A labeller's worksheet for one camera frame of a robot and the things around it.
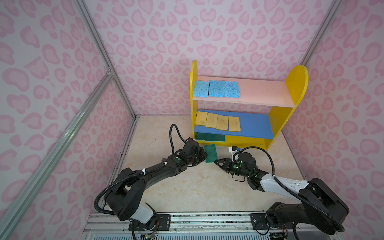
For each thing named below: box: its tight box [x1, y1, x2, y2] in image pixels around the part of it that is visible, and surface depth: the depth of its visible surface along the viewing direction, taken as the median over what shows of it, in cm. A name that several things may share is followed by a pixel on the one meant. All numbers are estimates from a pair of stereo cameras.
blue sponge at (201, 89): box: [193, 80, 210, 98], surface depth 76 cm
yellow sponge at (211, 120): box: [205, 113, 218, 129], surface depth 97 cm
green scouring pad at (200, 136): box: [195, 132, 210, 143], surface depth 106 cm
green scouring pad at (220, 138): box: [215, 134, 226, 143], surface depth 105 cm
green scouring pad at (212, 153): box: [204, 144, 218, 164], surface depth 87 cm
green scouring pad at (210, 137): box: [205, 133, 216, 143], surface depth 105 cm
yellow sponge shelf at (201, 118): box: [195, 111, 208, 126], surface depth 99 cm
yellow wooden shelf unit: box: [189, 59, 309, 151], surface depth 90 cm
